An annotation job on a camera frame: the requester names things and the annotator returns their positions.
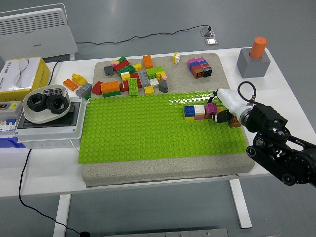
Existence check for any large black hex nut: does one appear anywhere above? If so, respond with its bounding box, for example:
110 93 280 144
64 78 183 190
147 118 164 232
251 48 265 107
45 95 68 115
26 93 48 113

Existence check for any open metal floor socket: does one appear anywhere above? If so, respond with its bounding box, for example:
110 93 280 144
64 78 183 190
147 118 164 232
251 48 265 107
200 25 216 38

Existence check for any blue plastic box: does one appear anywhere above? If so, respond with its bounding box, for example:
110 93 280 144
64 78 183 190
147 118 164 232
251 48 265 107
0 137 27 149

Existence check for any lime green long brick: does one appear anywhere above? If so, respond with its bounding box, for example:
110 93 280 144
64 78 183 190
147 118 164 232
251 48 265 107
128 78 139 96

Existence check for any black terminal block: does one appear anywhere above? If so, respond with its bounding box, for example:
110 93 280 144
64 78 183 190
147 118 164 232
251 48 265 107
43 88 62 97

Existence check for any green long toy brick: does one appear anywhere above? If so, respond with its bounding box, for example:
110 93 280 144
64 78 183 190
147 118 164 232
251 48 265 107
117 65 135 78

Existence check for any white table leg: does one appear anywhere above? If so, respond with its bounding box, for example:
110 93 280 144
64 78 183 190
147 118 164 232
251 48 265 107
52 194 72 237
228 179 253 229

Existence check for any dark green flat brick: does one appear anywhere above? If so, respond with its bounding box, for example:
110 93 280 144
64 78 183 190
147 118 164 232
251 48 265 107
102 90 122 98

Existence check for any grey push-button switch box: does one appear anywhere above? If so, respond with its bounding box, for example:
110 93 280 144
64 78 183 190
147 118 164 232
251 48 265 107
0 100 23 121

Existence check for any black floor cable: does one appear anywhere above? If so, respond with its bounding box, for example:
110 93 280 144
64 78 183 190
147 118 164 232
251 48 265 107
75 24 212 46

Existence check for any red sloped toy brick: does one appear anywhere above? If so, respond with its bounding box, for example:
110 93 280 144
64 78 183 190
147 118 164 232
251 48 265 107
91 80 104 96

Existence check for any lime green toy brick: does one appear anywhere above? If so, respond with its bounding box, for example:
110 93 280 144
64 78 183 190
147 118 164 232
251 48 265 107
146 66 164 79

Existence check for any white circuit breaker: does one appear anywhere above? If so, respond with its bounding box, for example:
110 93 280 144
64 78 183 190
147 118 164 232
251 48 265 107
0 118 18 133

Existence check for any green studded baseplate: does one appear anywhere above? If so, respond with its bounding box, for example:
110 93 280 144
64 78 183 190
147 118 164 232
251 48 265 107
78 89 249 164

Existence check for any orange cylinder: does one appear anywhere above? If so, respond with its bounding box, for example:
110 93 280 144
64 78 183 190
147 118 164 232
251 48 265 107
249 37 268 60

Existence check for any grey electrical enclosure box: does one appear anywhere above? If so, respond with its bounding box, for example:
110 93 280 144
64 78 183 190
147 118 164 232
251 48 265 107
14 96 87 150

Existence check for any red long toy brick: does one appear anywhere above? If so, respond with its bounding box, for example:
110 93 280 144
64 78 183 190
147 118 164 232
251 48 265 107
130 73 143 89

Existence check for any black power cable with plug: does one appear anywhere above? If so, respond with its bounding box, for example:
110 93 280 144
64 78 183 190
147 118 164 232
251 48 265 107
18 60 91 237

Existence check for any orange long toy brick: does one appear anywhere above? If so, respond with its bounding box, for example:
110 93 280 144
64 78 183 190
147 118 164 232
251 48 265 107
62 78 79 92
100 80 120 94
143 55 154 70

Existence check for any grey block holder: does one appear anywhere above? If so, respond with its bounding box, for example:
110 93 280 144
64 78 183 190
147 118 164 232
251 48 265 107
236 47 271 79

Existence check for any yellow curved toy brick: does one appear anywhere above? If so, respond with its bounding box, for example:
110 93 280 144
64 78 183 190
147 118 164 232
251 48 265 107
71 73 88 86

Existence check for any grey-brown foam mat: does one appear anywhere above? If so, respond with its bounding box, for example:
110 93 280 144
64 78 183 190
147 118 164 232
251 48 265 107
80 52 256 188

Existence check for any white panel heater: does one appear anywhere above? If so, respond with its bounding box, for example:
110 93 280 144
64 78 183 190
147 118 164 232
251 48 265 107
0 3 78 61

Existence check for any yellow tissue box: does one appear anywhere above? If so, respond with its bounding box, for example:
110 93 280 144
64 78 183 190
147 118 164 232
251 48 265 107
0 56 50 102

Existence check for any white plastic bowl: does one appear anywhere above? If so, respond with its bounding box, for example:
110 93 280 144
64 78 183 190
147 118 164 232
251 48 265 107
22 84 71 124

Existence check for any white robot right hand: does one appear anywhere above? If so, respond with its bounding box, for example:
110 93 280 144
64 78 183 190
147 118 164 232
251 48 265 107
207 88 249 123

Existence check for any grey long toy brick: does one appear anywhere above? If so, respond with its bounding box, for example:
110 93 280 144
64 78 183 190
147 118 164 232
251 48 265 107
138 71 151 87
75 82 93 97

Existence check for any large red toy brick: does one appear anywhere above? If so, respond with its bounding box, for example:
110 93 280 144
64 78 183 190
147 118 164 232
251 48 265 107
113 60 131 73

